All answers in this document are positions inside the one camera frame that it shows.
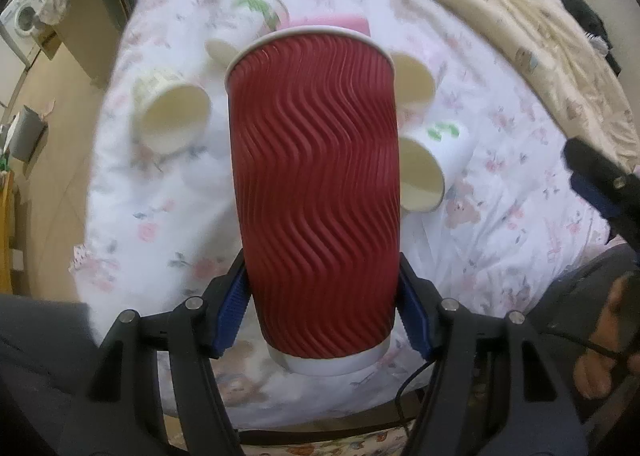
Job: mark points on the white cup yellow green print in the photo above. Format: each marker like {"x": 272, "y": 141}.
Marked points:
{"x": 170, "y": 113}

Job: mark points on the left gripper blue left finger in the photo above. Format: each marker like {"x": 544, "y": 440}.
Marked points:
{"x": 118, "y": 410}

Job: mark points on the white washing machine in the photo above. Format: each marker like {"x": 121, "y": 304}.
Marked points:
{"x": 18, "y": 28}

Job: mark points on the white cup green leaf print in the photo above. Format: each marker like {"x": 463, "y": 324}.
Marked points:
{"x": 240, "y": 24}

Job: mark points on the pink paper cup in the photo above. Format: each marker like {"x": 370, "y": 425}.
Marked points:
{"x": 355, "y": 23}

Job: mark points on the white cup pink cartoon print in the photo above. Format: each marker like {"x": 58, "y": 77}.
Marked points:
{"x": 414, "y": 83}

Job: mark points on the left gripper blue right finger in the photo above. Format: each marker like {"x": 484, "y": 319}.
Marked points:
{"x": 494, "y": 391}

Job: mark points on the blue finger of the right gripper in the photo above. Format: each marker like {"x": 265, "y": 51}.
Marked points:
{"x": 581, "y": 158}
{"x": 603, "y": 195}

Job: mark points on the person's right hand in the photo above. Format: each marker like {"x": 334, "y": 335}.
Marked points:
{"x": 593, "y": 371}

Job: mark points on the cream bear print quilt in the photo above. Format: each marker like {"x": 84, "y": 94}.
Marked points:
{"x": 549, "y": 49}

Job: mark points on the grey trash bin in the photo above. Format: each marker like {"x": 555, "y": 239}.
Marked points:
{"x": 24, "y": 134}

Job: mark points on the dark clothes at bedside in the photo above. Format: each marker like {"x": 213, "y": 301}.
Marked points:
{"x": 594, "y": 28}

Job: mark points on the red ripple paper cup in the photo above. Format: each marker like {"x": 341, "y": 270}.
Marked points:
{"x": 315, "y": 164}

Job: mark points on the white cup green globe print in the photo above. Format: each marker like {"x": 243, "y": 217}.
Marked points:
{"x": 431, "y": 157}

